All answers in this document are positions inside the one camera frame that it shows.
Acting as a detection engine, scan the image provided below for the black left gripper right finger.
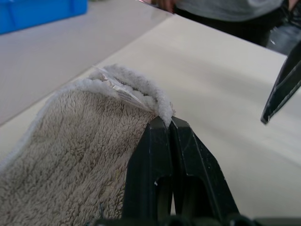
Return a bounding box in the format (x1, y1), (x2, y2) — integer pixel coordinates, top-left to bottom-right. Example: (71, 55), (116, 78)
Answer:
(169, 117), (241, 223)

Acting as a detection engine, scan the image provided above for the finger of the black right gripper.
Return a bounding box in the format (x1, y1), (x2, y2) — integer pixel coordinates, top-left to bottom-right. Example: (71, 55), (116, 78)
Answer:
(260, 70), (301, 125)
(263, 44), (301, 113)

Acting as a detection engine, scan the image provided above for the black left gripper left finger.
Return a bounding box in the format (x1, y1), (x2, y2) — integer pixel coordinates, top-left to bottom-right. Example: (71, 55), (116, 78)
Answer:
(121, 116), (174, 223)

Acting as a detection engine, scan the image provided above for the beige fluffy towel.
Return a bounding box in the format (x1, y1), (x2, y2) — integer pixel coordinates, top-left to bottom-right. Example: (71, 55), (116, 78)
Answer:
(0, 63), (177, 226)

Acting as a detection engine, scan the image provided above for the white towel care label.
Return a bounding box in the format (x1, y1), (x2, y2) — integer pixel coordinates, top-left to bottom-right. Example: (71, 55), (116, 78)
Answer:
(92, 66), (148, 111)

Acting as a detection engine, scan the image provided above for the dark crumpled fabric item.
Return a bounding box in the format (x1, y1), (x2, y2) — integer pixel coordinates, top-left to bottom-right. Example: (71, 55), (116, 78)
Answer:
(267, 0), (301, 57)

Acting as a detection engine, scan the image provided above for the person in grey shirt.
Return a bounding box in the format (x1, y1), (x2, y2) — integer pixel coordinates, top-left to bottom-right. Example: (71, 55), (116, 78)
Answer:
(150, 0), (284, 48)

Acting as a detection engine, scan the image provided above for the blue plastic bin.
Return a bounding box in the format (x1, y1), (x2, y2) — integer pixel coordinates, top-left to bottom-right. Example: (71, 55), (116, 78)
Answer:
(0, 0), (88, 35)

